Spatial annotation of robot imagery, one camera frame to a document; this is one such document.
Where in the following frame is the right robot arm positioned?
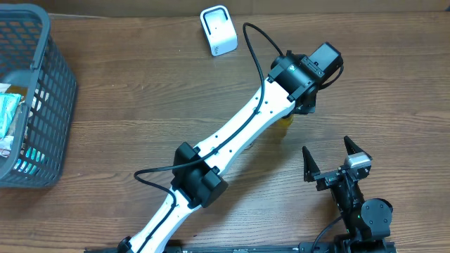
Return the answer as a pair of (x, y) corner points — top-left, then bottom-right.
(300, 136), (397, 252)

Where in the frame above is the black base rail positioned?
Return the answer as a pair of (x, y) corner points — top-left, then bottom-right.
(84, 242), (397, 253)

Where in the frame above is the snack packet in basket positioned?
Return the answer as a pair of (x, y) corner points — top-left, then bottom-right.
(0, 136), (14, 157)

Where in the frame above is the white barcode scanner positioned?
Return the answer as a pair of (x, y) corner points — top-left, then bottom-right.
(200, 5), (238, 56)

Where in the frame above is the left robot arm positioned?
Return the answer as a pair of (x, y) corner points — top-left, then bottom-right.
(117, 43), (343, 252)

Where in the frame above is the grey plastic mesh basket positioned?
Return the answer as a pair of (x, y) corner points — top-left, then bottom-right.
(1, 4), (78, 188)

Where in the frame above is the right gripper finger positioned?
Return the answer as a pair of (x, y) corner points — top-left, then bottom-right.
(344, 136), (364, 155)
(302, 146), (321, 182)

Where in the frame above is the teal tissue pack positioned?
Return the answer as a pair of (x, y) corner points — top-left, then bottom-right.
(1, 93), (22, 138)

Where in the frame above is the yellow bottle silver cap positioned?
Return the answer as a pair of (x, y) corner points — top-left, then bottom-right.
(271, 115), (294, 138)

